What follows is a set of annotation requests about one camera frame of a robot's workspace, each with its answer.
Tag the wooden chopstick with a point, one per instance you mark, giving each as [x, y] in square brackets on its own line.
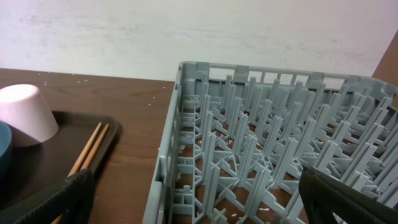
[84, 152]
[95, 148]

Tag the dark blue plate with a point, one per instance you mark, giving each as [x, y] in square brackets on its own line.
[6, 148]

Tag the pink cup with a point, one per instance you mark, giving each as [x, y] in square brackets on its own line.
[26, 112]

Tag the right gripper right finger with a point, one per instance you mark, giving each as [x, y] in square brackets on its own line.
[323, 197]

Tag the left wooden chopstick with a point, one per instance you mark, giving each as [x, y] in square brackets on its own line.
[84, 152]

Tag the right wooden chopstick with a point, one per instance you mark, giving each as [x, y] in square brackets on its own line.
[95, 148]

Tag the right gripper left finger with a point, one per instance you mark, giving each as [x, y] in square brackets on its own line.
[73, 196]

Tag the grey dishwasher rack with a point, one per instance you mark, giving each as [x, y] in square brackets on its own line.
[237, 138]

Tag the brown serving tray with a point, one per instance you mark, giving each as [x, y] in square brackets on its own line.
[35, 168]

